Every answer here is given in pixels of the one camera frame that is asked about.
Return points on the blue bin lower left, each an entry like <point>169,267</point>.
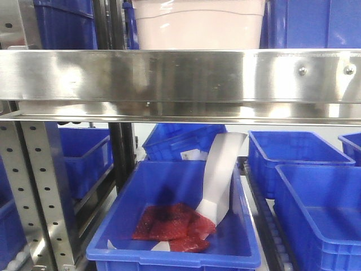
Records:
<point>87,156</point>

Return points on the blue bin bottom left corner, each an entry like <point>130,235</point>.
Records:
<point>12,234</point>

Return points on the blue bin far right edge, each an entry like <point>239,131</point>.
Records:
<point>351,146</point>

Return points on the stainless steel shelf rail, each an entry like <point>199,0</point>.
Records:
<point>250,87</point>

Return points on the blue bin lower right front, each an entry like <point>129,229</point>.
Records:
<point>318,208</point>

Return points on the blue bin upper left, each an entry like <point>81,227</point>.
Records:
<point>66,25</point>

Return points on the tilted blue bin rear centre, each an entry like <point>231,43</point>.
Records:
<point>176,141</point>

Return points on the blue bin with red bags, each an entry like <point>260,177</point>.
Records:
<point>155,183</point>

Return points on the blue bin upper right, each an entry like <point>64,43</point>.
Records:
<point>311,25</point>

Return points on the perforated steel shelf upright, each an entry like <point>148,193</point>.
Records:
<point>33,159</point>

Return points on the curled white paper sheet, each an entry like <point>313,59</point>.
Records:
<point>218,172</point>

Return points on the blue bin lower right rear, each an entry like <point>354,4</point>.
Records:
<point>269,148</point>

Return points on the red plastic bags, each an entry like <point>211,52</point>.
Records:
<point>182,227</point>

